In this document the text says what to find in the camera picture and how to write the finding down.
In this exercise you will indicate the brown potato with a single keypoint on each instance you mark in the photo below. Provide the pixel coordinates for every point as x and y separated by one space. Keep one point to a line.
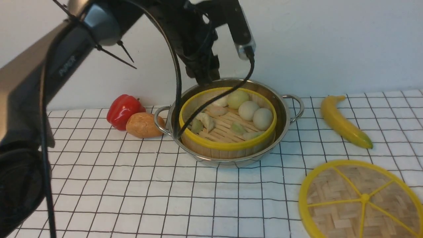
142 125

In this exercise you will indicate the white pleated dumpling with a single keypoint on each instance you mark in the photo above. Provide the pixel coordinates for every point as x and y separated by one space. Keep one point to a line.
222 102

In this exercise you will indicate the green dumpling front left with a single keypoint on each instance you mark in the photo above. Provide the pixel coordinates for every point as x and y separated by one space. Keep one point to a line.
196 126

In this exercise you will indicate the white-green pleated dumpling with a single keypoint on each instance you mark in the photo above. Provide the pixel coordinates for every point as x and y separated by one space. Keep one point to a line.
206 120

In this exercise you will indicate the pale green dumpling right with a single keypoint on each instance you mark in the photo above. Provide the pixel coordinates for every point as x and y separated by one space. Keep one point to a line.
251 135

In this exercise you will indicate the yellow-rimmed bamboo steamer basket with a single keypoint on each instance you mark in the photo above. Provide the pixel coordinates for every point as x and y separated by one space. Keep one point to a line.
222 143

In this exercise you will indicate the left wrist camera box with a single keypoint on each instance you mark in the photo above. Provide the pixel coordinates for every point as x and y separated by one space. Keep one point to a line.
230 13

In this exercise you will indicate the white round bun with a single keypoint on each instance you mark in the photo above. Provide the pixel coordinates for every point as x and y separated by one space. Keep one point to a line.
247 109

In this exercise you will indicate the red bell pepper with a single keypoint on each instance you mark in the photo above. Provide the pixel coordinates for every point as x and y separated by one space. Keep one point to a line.
122 109

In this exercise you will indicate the beige dumpling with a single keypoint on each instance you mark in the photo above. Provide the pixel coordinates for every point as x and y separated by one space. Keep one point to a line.
217 110

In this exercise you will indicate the white black-grid tablecloth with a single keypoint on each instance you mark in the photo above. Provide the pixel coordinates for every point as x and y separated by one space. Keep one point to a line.
109 184

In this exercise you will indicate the pale green round bun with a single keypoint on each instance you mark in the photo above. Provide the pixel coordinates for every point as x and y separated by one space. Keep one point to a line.
237 98

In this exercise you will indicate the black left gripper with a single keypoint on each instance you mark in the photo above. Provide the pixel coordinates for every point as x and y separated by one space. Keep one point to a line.
191 33

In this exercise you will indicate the yellow-rimmed woven steamer lid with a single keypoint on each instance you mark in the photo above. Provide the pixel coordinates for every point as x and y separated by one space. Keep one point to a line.
355 199

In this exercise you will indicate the cream round bun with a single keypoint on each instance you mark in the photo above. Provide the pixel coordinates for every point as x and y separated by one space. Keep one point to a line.
262 119

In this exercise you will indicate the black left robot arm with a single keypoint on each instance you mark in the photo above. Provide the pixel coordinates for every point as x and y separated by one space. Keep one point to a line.
31 80

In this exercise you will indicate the green dumpling centre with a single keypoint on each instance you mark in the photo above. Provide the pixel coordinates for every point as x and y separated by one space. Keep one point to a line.
238 128

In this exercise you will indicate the yellow banana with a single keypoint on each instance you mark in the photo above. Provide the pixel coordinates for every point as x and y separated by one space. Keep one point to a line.
343 127

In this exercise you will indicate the stainless steel two-handled pot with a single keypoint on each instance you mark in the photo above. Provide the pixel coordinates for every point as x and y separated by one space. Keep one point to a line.
282 124

